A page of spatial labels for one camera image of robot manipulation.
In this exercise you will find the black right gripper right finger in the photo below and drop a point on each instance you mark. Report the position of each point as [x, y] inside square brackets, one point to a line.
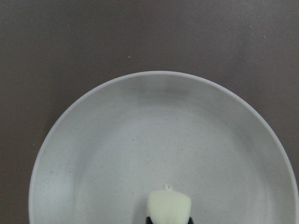
[190, 221]

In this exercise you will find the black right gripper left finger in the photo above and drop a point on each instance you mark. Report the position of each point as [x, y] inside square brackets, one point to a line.
[148, 220]

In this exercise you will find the white bun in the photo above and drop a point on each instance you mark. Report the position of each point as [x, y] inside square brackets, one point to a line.
[168, 206]

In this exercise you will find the white round plate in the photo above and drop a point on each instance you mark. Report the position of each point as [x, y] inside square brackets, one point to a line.
[156, 129]

